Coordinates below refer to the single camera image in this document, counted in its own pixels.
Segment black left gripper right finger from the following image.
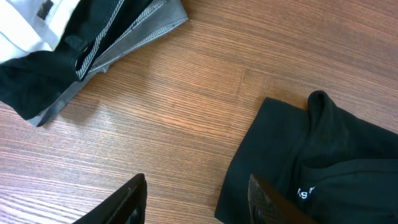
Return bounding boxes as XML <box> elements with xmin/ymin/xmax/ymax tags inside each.
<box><xmin>248</xmin><ymin>174</ymin><xmax>317</xmax><ymax>224</ymax></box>

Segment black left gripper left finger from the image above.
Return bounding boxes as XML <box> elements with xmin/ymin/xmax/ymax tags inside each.
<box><xmin>73</xmin><ymin>174</ymin><xmax>147</xmax><ymax>224</ymax></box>

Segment black t-shirt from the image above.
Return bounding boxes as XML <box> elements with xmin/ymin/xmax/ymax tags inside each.
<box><xmin>215</xmin><ymin>91</ymin><xmax>397</xmax><ymax>223</ymax></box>

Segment black folded garment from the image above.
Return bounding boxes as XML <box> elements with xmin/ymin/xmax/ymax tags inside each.
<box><xmin>1</xmin><ymin>0</ymin><xmax>152</xmax><ymax>120</ymax></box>

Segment grey folded garment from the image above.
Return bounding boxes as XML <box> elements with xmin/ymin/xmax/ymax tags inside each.
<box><xmin>29</xmin><ymin>0</ymin><xmax>188</xmax><ymax>127</ymax></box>

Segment black white folded shirt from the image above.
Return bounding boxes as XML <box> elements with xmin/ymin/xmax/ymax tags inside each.
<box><xmin>1</xmin><ymin>0</ymin><xmax>79</xmax><ymax>63</ymax></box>

